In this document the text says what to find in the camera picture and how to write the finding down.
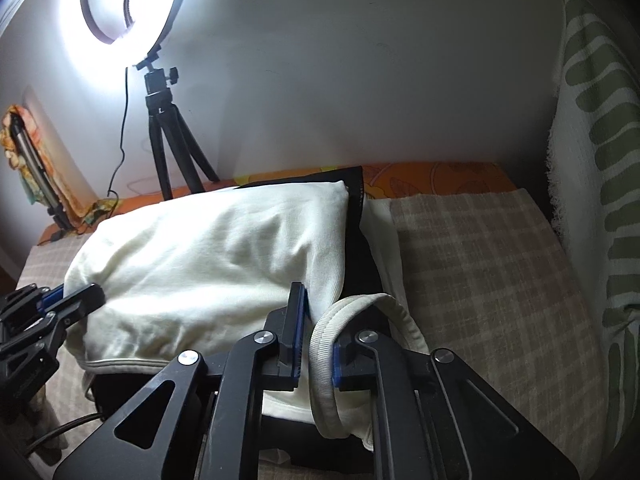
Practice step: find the black tripod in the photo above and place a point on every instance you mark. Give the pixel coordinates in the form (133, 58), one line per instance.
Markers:
(160, 110)

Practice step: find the silver tripod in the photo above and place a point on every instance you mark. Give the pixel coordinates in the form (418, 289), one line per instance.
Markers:
(35, 165)

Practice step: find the colourful printed cloth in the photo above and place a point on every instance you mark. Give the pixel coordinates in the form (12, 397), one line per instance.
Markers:
(10, 150)

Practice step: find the orange cloth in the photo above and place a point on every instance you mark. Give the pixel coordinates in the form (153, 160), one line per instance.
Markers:
(65, 185)

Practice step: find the white tank top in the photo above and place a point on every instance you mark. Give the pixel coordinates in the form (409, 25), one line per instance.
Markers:
(200, 260)

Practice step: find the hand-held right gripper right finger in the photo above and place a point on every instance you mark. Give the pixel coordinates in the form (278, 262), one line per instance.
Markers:
(338, 362)

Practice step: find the plaid blanket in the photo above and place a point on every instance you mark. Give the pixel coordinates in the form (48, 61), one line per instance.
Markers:
(475, 270)

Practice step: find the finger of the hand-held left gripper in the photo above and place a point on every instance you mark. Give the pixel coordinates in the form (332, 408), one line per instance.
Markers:
(80, 300)
(22, 300)

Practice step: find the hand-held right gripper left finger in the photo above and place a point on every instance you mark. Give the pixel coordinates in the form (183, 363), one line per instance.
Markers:
(298, 335)

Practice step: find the green and white patterned throw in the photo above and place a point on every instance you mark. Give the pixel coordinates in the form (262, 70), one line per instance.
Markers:
(590, 160)

